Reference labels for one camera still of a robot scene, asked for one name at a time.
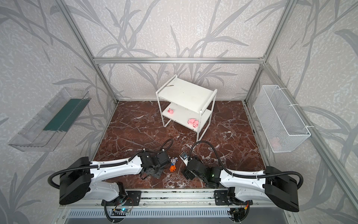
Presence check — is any orange hooded Doraemon figure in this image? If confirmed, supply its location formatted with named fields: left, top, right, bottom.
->
left=169, top=165, right=176, bottom=172

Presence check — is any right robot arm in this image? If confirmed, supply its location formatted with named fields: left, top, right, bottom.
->
left=180, top=153, right=303, bottom=212

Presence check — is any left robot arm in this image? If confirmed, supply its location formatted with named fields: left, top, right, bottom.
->
left=48, top=150, right=171, bottom=205

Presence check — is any white two-tier shelf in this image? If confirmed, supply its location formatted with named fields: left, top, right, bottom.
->
left=156, top=75, right=218, bottom=141

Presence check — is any pink toy in basket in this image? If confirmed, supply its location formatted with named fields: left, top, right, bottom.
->
left=270, top=137, right=282, bottom=151

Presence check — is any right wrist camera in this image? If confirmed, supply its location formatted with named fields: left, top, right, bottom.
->
left=180, top=152, right=190, bottom=166

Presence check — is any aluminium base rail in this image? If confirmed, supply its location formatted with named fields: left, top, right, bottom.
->
left=60, top=188, right=291, bottom=210

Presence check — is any white wire mesh basket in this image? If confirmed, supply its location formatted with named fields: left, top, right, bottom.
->
left=254, top=85, right=311, bottom=153

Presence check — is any clear plastic wall bin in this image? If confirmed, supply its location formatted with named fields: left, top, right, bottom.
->
left=8, top=87, right=91, bottom=152

